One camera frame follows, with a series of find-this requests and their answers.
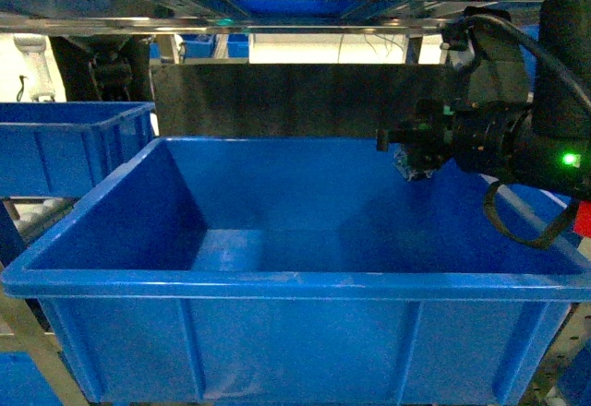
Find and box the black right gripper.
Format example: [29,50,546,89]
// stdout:
[376,100,531,181]

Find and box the blue bin on left shelf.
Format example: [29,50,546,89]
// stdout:
[2,137,590,405]

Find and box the blue bin upper left shelf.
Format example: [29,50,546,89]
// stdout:
[1,101,155,197]

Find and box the black back panel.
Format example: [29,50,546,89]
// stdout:
[151,64,464,138]

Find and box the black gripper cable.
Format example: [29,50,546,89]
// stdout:
[438,6,591,250]

